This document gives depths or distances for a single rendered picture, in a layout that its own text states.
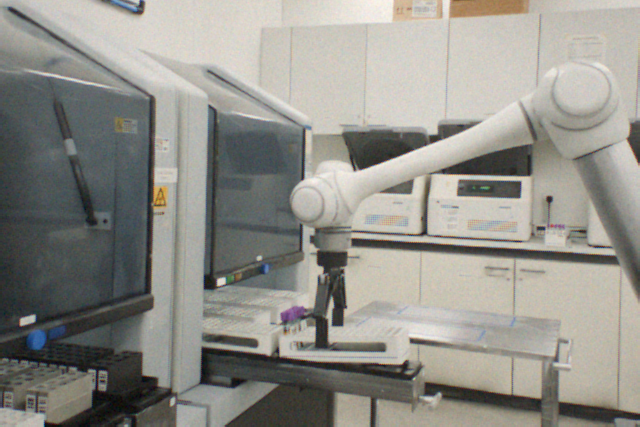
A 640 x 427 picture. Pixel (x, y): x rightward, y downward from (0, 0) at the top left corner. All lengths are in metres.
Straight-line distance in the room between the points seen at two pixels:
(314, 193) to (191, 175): 0.35
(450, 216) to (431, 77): 0.89
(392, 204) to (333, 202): 2.55
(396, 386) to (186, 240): 0.57
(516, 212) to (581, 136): 2.51
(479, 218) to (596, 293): 0.70
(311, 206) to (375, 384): 0.45
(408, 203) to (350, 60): 1.04
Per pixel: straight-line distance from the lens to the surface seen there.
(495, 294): 3.87
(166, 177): 1.50
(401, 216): 3.93
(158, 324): 1.53
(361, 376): 1.58
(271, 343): 1.67
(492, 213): 3.85
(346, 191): 1.41
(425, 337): 1.89
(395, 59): 4.28
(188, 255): 1.60
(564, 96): 1.31
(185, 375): 1.66
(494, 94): 4.15
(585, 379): 3.96
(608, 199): 1.37
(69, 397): 1.31
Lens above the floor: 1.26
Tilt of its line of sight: 1 degrees down
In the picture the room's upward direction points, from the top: 2 degrees clockwise
